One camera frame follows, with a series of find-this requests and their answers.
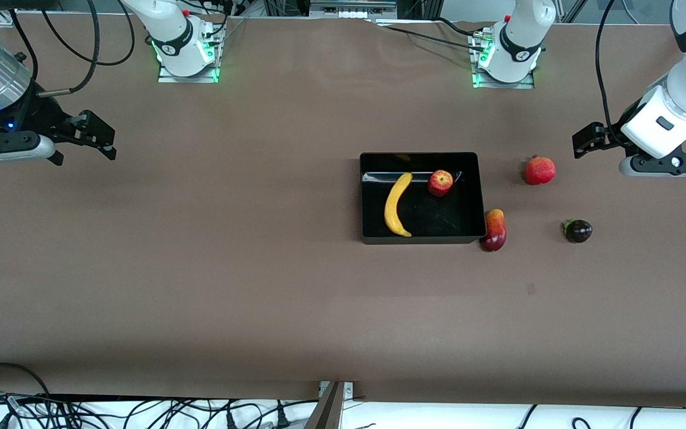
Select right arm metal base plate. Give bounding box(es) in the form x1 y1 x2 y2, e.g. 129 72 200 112
157 24 221 83

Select yellow banana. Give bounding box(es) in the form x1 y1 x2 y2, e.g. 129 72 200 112
384 172 413 238

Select white power strip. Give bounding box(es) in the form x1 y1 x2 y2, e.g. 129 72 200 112
309 0 398 20

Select aluminium frame profile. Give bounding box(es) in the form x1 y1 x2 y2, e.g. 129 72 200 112
560 0 589 23

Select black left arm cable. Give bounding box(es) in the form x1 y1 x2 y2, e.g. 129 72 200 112
594 0 620 144

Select red yellow mango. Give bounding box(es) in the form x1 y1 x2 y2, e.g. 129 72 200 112
480 209 508 253

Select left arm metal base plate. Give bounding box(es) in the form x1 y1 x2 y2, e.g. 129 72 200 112
472 33 536 90

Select dark purple mangosteen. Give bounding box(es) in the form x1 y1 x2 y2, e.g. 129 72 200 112
562 219 594 244

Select red pomegranate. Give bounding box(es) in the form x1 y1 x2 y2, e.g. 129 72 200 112
524 154 557 186

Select tangled black floor cables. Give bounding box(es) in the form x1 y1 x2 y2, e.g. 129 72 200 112
0 390 320 429

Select black cable on table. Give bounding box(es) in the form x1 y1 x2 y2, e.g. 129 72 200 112
373 18 489 54

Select red apple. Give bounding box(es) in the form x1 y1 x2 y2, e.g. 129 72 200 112
428 170 454 197

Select black rectangular plastic tray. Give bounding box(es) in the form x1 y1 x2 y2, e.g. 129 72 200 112
359 152 488 245

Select grey metal profile beam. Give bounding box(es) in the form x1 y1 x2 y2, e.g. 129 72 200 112
304 381 347 429

